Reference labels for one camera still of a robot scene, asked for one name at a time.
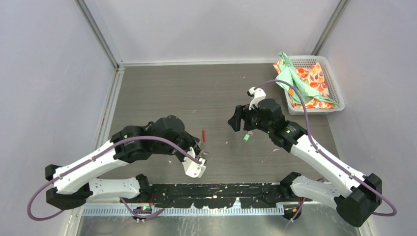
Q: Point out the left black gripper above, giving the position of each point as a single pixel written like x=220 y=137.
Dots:
x=193 y=142

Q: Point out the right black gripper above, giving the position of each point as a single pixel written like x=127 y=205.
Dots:
x=242 y=112

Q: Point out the key with green tag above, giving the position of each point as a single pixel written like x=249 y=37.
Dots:
x=247 y=136

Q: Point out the red handled metal keyring holder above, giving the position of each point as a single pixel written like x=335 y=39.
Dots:
x=202 y=144

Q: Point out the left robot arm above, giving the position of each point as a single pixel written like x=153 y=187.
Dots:
x=80 y=182

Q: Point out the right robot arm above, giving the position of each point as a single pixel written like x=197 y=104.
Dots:
x=354 y=195

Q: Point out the green cloth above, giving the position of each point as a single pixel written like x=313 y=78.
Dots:
x=293 y=84

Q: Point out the orange patterned cloth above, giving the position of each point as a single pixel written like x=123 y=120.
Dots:
x=312 y=78

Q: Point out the white plastic basket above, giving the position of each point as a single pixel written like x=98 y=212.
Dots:
x=335 y=94

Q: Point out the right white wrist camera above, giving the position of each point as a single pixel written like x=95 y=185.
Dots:
x=257 y=95

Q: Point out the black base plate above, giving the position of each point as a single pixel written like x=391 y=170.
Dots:
x=211 y=194

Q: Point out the aluminium rail frame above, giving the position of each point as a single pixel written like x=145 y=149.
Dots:
x=325 y=192

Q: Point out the white slotted cable duct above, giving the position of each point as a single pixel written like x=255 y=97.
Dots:
x=96 y=210

